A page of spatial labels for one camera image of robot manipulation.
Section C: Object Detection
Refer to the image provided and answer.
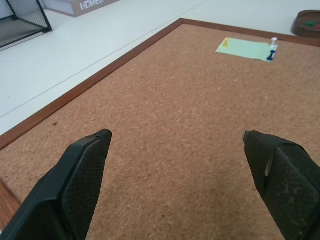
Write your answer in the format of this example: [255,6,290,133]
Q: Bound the brown wooden dish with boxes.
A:
[290,9,320,39]

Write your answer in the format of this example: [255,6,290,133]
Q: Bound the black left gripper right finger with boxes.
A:
[241,130,320,240]

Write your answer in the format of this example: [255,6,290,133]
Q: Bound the black wire mesh basket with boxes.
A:
[0,0,53,49]

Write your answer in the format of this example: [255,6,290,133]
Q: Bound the light green paper note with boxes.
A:
[215,37,279,62]

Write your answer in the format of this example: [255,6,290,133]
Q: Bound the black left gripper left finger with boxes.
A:
[0,128,113,240]

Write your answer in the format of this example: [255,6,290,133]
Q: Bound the brown box with white lettering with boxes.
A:
[44,0,121,18]

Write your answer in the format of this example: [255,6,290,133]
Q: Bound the cork board with wooden frame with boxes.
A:
[0,17,320,240]

